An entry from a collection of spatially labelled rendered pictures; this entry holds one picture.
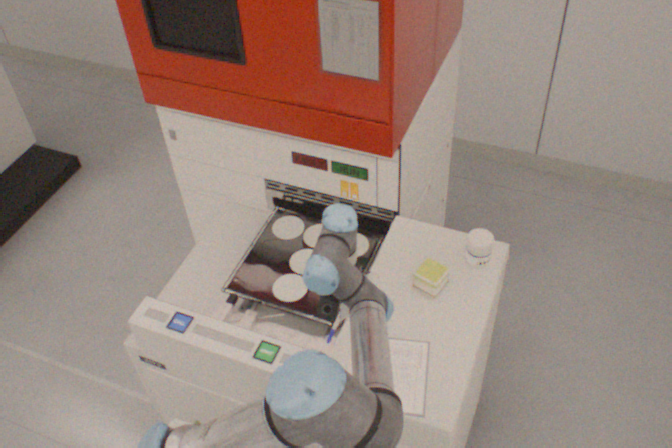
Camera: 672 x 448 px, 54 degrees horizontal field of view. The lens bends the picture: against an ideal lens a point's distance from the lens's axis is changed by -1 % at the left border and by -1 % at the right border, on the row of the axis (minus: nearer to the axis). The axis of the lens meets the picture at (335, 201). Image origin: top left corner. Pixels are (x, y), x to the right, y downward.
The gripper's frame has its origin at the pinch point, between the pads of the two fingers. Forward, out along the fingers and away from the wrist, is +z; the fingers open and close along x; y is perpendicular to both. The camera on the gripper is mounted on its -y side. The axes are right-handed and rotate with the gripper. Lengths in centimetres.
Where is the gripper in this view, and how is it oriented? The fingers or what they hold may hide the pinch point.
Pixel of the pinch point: (337, 317)
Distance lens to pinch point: 168.8
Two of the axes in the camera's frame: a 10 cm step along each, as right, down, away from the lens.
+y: 3.6, -6.6, 6.6
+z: 0.1, 7.1, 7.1
